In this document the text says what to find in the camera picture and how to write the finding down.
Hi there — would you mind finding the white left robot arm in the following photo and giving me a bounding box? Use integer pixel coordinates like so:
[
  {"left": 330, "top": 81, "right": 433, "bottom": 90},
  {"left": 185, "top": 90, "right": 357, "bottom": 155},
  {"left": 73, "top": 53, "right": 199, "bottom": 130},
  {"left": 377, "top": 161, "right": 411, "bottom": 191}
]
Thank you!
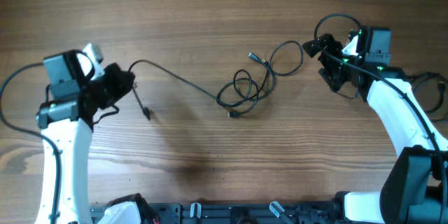
[{"left": 36, "top": 43, "right": 135, "bottom": 223}]

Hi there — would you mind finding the black left camera cable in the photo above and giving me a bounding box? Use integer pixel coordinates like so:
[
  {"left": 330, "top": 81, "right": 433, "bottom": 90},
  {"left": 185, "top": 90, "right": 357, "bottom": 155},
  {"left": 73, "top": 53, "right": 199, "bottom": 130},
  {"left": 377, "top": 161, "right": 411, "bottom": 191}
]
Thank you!
[{"left": 0, "top": 62, "right": 63, "bottom": 224}]

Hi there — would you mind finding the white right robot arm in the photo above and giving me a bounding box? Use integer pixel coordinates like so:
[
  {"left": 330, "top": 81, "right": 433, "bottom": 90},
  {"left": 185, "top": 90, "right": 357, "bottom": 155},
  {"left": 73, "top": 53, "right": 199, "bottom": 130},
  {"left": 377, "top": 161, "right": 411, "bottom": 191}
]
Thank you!
[{"left": 303, "top": 26, "right": 447, "bottom": 223}]

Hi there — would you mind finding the black USB cable bundle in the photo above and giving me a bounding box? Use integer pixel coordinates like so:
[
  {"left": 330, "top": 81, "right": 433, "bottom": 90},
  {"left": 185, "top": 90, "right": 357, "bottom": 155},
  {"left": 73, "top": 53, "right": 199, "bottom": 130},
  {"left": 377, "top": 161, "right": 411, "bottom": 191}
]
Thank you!
[{"left": 127, "top": 59, "right": 260, "bottom": 121}]

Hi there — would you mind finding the black camera cable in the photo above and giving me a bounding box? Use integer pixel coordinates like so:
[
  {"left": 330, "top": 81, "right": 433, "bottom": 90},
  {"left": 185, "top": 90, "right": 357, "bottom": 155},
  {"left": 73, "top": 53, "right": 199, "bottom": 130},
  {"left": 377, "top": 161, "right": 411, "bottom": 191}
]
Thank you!
[
  {"left": 313, "top": 13, "right": 448, "bottom": 224},
  {"left": 0, "top": 62, "right": 63, "bottom": 224}
]

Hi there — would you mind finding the black right camera cable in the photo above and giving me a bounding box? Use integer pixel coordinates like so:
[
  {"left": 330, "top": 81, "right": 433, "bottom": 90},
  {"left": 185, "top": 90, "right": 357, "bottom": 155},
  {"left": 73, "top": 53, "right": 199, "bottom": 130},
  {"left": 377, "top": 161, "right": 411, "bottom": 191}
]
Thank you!
[{"left": 313, "top": 13, "right": 448, "bottom": 224}]

